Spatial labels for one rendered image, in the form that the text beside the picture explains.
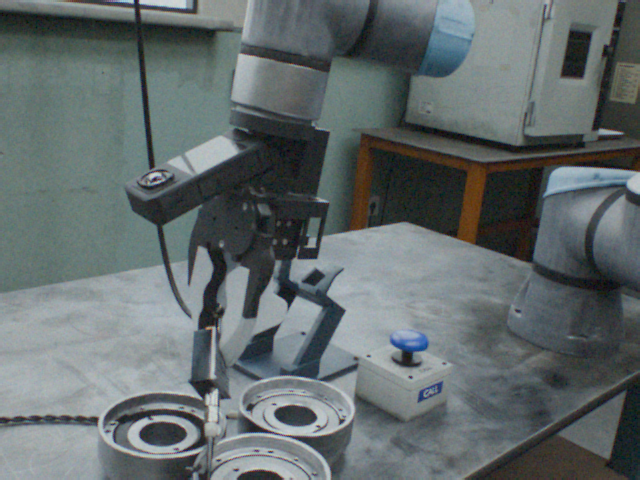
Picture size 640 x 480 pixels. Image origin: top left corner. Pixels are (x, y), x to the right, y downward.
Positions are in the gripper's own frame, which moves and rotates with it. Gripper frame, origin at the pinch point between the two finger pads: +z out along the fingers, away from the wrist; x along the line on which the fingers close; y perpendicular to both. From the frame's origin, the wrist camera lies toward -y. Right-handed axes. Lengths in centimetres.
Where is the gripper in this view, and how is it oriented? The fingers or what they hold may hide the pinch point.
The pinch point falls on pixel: (211, 344)
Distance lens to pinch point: 64.7
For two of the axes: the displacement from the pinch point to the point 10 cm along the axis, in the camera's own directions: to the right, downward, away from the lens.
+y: 7.0, 0.0, 7.1
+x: -6.8, -2.8, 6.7
